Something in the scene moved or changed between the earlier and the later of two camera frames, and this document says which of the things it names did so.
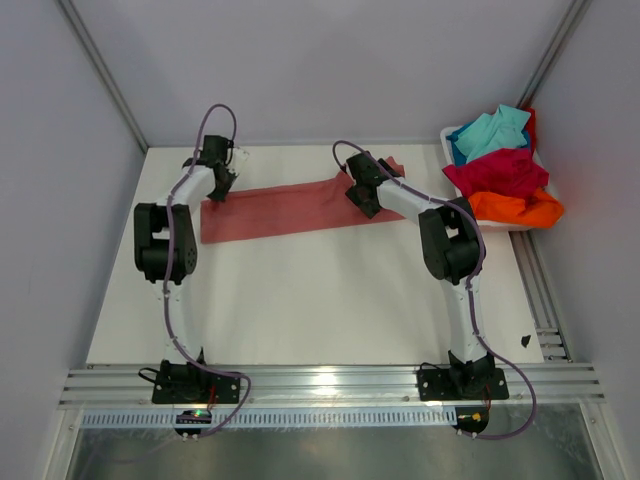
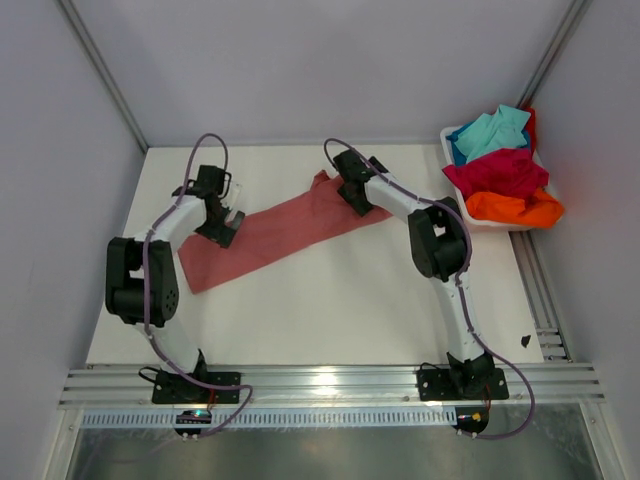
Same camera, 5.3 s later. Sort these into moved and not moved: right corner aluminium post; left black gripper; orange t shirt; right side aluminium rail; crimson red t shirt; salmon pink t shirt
Moved: salmon pink t shirt; left black gripper
Not moved: right corner aluminium post; orange t shirt; crimson red t shirt; right side aluminium rail
